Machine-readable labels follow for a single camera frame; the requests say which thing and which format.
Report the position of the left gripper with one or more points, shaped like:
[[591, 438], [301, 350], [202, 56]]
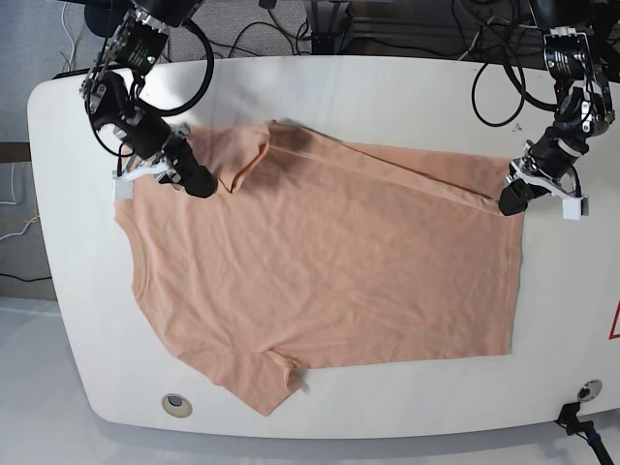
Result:
[[554, 154]]

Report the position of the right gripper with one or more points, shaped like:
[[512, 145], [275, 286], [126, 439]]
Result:
[[153, 136]]

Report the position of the peach pink T-shirt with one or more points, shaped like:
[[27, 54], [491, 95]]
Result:
[[316, 253]]

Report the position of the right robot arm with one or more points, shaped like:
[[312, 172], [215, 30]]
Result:
[[111, 88]]

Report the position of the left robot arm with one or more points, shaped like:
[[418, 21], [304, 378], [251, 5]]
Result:
[[583, 63]]

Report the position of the dark round stand base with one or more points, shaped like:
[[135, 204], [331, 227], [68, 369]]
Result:
[[102, 17]]

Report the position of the right table grommet hole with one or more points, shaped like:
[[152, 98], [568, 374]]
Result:
[[590, 390]]

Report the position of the table grommet hole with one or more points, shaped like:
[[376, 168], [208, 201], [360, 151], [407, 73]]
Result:
[[590, 390], [176, 406]]

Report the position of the left table grommet hole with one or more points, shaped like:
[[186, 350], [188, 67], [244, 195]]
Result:
[[176, 406]]

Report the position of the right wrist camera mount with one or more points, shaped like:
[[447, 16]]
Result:
[[161, 166]]

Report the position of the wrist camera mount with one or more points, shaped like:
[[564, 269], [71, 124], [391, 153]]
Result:
[[161, 166], [568, 188]]

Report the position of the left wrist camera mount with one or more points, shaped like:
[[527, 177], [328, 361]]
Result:
[[568, 188]]

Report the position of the black aluminium frame post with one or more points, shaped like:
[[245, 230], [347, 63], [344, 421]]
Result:
[[329, 23]]

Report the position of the black clamp with cable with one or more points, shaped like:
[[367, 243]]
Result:
[[573, 426]]

